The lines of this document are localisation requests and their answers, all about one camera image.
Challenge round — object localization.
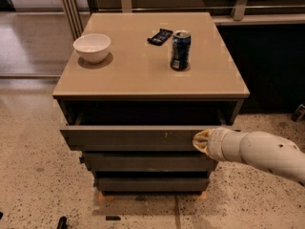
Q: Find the grey middle drawer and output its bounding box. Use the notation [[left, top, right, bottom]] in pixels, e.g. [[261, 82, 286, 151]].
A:
[[80, 152, 216, 172]]

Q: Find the grey bottom drawer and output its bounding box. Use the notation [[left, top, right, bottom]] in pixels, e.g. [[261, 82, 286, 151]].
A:
[[95, 177, 209, 193]]

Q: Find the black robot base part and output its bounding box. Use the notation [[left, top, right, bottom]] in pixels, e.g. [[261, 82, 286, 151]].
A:
[[56, 217, 68, 229]]

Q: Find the dark object right floor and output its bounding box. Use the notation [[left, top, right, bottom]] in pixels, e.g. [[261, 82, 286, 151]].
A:
[[291, 104, 305, 122]]

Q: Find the blue soda can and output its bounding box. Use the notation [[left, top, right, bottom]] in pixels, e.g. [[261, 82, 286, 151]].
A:
[[170, 31, 191, 71]]

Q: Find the grey drawer cabinet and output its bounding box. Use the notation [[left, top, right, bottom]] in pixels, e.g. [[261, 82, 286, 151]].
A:
[[53, 12, 249, 188]]

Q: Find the grey top drawer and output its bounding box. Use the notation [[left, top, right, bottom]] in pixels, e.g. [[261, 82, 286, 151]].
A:
[[59, 124, 241, 152]]

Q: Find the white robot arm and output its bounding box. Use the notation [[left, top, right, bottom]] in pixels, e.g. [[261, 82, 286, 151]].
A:
[[193, 127, 305, 186]]

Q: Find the black object on floor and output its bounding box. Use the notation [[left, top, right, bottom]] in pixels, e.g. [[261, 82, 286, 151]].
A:
[[106, 216, 121, 221]]

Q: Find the white ceramic bowl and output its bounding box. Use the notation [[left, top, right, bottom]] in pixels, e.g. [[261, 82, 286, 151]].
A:
[[73, 33, 111, 64]]

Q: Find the metal railing frame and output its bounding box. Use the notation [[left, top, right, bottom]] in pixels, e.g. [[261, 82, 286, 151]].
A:
[[61, 0, 305, 37]]

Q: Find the grey drawer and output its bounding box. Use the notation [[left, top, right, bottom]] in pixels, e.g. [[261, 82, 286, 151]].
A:
[[95, 177, 209, 193], [59, 124, 241, 152], [80, 152, 216, 172]]

